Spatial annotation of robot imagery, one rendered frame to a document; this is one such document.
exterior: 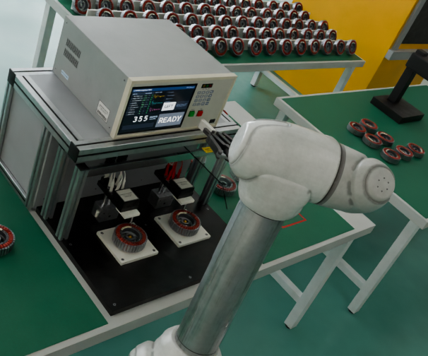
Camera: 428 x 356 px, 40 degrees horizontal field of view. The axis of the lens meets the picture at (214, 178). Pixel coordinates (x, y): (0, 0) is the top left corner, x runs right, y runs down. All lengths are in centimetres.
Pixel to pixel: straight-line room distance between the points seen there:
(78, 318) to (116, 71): 71
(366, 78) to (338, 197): 422
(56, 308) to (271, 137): 91
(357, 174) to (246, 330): 198
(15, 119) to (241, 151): 109
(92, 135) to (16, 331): 59
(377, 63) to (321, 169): 420
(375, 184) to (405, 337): 251
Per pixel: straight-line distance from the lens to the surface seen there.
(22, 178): 207
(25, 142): 202
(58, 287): 183
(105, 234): 198
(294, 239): 239
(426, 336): 373
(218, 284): 126
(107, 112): 183
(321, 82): 561
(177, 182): 208
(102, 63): 183
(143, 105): 179
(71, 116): 186
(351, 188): 115
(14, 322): 172
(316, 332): 325
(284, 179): 112
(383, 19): 529
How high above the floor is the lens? 208
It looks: 32 degrees down
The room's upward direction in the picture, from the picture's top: 25 degrees clockwise
